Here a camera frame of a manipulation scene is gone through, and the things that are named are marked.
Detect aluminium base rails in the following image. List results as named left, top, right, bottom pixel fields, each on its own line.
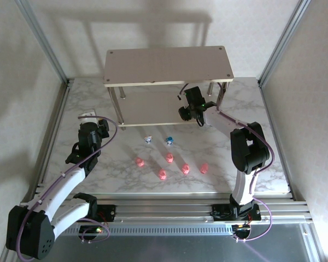
left=20, top=190, right=312, bottom=227

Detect black controller board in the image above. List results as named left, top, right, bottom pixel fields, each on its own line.
left=79, top=225, right=110, bottom=236
left=231, top=223, right=253, bottom=236

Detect grey metal plate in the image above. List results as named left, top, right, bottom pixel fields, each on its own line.
left=15, top=225, right=317, bottom=262

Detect aluminium side rail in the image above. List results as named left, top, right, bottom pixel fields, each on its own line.
left=30, top=79, right=73, bottom=203
left=258, top=78, right=297, bottom=201

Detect perforated metal cable duct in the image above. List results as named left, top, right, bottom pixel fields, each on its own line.
left=62, top=223, right=235, bottom=237

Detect two-tier wooden shelf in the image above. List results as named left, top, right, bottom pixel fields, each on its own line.
left=103, top=45, right=235, bottom=131

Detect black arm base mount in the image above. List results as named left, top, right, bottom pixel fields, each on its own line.
left=66, top=204, right=117, bottom=222
left=211, top=203, right=262, bottom=222

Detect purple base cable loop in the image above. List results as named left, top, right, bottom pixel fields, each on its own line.
left=79, top=218, right=110, bottom=243
left=235, top=196, right=273, bottom=243

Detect aluminium frame post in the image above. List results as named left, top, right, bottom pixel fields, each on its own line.
left=15, top=0, right=72, bottom=86
left=258, top=0, right=314, bottom=87

